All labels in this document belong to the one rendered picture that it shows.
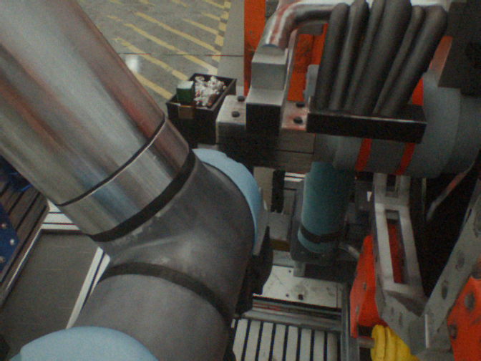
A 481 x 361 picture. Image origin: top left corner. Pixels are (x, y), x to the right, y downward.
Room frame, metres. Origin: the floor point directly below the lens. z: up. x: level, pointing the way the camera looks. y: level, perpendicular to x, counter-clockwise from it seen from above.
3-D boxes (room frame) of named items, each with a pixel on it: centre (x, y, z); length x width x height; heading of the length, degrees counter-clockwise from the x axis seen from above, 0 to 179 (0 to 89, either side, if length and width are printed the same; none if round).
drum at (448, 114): (0.48, -0.19, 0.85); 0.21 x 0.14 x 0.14; 80
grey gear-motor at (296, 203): (0.79, -0.34, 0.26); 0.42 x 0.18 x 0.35; 80
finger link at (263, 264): (0.26, -0.01, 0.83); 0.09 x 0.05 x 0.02; 161
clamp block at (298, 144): (0.34, -0.03, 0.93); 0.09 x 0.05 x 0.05; 80
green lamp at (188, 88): (0.95, 0.13, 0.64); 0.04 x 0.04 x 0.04; 80
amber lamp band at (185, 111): (0.95, 0.13, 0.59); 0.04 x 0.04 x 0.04; 80
